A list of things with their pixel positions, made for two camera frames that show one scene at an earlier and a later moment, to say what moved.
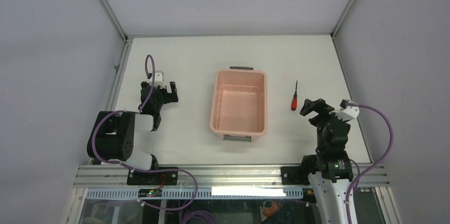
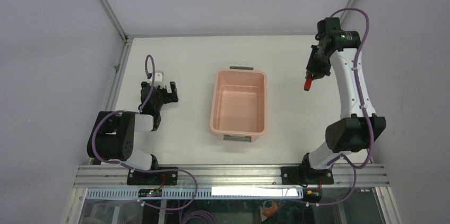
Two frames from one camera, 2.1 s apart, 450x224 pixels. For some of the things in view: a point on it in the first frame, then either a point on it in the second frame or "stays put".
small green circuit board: (150, 193) stays put
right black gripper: (320, 106) -> (312, 70)
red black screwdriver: (294, 100) -> (308, 84)
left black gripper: (169, 97) stays put
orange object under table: (268, 212) stays put
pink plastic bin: (239, 104) stays put
